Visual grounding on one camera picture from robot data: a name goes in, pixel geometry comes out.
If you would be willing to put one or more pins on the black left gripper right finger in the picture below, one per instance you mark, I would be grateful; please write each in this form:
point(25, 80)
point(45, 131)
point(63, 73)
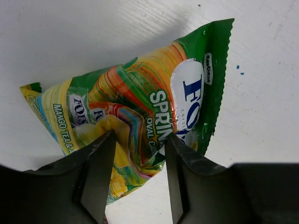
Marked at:
point(204, 192)

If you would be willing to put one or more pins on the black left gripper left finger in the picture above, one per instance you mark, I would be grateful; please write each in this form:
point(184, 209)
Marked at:
point(72, 190)

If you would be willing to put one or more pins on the green Fox's candy bag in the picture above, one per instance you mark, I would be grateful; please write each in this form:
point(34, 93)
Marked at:
point(176, 89)

